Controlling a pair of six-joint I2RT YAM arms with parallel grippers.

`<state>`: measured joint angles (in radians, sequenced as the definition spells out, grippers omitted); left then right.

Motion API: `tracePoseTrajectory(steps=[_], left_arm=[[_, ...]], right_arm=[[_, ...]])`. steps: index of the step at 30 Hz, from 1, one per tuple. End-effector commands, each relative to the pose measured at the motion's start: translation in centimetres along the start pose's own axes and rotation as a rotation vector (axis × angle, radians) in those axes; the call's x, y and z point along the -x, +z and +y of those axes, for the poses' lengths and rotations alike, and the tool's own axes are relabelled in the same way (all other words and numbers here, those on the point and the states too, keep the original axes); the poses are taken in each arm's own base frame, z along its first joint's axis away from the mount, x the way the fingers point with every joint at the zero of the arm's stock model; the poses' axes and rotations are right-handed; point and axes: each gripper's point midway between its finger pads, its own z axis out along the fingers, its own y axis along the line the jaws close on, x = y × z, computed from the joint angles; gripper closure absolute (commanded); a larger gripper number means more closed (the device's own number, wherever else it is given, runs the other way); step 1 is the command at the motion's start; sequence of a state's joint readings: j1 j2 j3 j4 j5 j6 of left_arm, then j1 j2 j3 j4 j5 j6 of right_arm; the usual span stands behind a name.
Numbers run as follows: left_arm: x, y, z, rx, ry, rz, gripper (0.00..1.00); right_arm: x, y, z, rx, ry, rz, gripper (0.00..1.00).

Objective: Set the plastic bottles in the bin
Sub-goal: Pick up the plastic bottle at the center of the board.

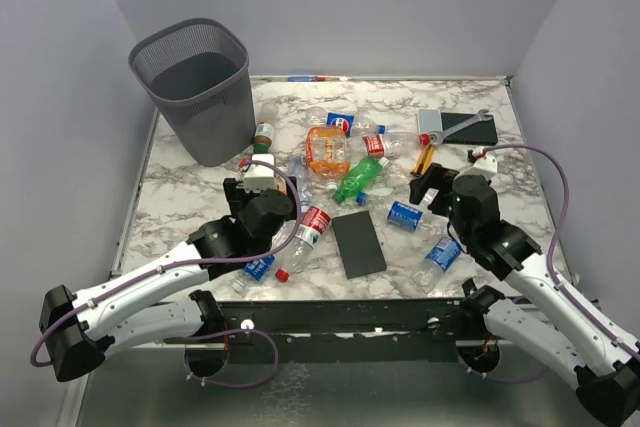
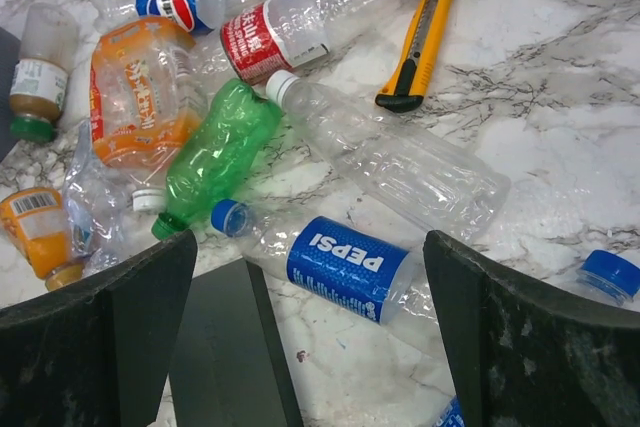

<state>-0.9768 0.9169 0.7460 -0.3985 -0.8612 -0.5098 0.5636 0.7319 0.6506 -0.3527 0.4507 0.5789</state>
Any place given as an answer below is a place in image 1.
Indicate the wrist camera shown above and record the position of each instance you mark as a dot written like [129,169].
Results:
[258,178]
[482,164]

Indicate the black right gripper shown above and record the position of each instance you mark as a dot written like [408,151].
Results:
[437,176]

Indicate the clear crushed bottle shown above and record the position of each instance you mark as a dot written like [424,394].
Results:
[298,169]

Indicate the green plastic bottle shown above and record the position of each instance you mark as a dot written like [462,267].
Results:
[360,177]

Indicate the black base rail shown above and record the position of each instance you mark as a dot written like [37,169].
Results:
[342,331]

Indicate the black box rear right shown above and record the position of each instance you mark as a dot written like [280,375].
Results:
[478,134]

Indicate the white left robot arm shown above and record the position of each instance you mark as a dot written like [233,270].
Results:
[162,299]

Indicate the black network switch centre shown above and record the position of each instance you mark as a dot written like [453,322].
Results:
[358,245]

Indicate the yellow utility knife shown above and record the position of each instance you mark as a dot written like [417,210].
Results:
[424,161]

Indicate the blue label bottle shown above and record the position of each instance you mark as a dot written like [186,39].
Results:
[252,274]
[393,212]
[436,263]

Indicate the brown bottle green cap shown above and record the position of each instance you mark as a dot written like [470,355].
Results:
[265,128]

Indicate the grey mesh waste bin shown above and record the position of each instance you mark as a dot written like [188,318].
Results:
[196,74]

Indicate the pepsi label clear bottle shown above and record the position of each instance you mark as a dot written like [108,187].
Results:
[350,124]

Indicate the large orange juice bottle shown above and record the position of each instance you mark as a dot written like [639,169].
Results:
[327,153]

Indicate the red label bottle red cap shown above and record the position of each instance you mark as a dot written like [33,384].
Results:
[389,145]

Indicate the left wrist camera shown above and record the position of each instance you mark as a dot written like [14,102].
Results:
[258,178]

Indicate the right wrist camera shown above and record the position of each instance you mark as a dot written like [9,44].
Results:
[482,164]

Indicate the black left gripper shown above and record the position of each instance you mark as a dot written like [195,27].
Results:
[238,197]

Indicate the red label water bottle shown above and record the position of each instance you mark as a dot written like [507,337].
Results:
[293,258]

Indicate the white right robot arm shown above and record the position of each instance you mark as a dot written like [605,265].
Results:
[597,358]

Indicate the silver wrench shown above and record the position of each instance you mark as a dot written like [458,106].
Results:
[437,138]

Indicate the blue red pen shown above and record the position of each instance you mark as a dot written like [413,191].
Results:
[306,78]

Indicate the grey white hub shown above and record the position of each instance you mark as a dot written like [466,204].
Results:
[429,120]

